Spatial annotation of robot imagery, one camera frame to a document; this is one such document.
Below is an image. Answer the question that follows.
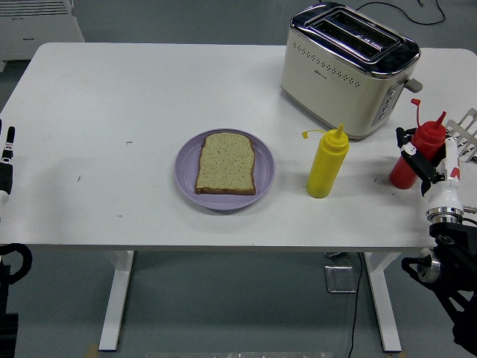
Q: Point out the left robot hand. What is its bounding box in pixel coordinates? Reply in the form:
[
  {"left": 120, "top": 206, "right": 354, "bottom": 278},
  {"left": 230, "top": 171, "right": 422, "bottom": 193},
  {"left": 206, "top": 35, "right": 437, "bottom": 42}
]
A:
[{"left": 0, "top": 118, "right": 16, "bottom": 224}]

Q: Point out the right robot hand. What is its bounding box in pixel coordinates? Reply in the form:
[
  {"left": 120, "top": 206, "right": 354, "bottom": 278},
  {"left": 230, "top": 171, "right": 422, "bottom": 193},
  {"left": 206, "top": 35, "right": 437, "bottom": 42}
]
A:
[{"left": 395, "top": 126, "right": 465, "bottom": 214}]

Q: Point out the red squeeze bottle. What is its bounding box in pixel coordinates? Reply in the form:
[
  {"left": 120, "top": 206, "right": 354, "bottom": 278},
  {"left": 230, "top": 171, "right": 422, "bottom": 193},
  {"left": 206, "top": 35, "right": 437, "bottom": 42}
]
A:
[{"left": 389, "top": 98, "right": 447, "bottom": 190}]

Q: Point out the bread slice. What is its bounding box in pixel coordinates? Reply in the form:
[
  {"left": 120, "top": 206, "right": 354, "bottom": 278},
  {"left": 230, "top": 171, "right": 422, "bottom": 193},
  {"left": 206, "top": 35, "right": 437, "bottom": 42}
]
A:
[{"left": 194, "top": 132, "right": 257, "bottom": 196}]

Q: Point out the white table leg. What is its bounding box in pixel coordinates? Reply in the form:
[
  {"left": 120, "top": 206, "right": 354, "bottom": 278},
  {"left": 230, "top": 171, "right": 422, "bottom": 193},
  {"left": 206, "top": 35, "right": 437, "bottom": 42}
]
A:
[
  {"left": 364, "top": 252, "right": 402, "bottom": 354},
  {"left": 98, "top": 250, "right": 135, "bottom": 352}
]

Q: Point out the yellow squeeze bottle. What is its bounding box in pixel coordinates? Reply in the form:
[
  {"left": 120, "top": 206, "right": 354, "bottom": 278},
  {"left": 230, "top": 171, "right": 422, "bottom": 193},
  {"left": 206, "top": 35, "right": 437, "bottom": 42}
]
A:
[{"left": 300, "top": 123, "right": 350, "bottom": 199}]

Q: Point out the metal floor socket plate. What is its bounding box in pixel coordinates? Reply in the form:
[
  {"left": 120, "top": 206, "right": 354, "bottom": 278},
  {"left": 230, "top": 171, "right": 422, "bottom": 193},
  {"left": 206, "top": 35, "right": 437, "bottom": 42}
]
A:
[{"left": 323, "top": 264, "right": 358, "bottom": 294}]

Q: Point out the cream and chrome toaster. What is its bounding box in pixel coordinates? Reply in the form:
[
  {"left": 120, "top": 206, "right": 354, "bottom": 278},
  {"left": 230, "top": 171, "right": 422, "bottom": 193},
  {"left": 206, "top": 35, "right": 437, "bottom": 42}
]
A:
[{"left": 279, "top": 1, "right": 424, "bottom": 142}]

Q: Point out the white floor appliance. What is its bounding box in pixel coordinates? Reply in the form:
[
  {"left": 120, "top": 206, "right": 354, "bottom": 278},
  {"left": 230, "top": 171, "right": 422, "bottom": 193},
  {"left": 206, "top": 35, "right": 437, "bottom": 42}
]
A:
[{"left": 0, "top": 0, "right": 86, "bottom": 72}]

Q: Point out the purple plate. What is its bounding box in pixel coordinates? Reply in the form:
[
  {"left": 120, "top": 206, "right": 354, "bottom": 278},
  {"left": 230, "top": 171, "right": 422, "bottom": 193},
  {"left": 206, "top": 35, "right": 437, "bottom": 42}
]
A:
[{"left": 174, "top": 128, "right": 276, "bottom": 212}]

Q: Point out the black hanging power cable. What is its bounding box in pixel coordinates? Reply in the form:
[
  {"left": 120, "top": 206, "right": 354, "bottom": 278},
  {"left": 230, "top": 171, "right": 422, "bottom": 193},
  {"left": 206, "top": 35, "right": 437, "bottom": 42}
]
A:
[{"left": 346, "top": 252, "right": 364, "bottom": 358}]

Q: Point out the black cable on floor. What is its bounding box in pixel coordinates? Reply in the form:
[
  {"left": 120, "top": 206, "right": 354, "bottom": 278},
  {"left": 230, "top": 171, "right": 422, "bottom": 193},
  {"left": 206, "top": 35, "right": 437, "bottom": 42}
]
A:
[{"left": 353, "top": 0, "right": 446, "bottom": 26}]

